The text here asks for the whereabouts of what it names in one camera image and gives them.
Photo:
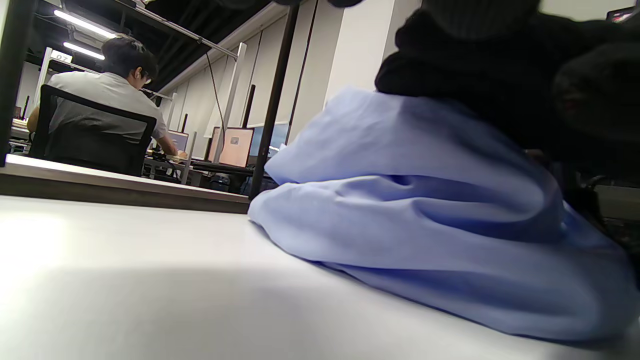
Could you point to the light blue long-sleeve shirt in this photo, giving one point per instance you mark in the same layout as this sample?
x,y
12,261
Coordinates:
x,y
400,225

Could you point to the small computer monitor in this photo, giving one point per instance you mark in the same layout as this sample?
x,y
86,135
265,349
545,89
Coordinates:
x,y
179,141

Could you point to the black metal frame stand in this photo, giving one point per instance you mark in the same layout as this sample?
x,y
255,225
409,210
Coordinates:
x,y
125,192

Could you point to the black office chair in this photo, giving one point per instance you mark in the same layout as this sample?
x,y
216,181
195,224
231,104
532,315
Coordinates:
x,y
90,145

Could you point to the white desktop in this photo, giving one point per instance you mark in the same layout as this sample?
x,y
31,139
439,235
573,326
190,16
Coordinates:
x,y
125,280

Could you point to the long ceiling light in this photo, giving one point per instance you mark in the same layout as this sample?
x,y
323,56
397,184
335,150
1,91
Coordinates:
x,y
85,24

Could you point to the computer monitor pinkish screen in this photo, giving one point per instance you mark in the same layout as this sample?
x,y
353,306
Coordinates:
x,y
235,146

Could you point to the short ceiling light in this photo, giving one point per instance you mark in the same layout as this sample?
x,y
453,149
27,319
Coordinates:
x,y
82,50

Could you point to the white number sign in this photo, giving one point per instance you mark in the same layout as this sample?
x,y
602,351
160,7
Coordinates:
x,y
61,57

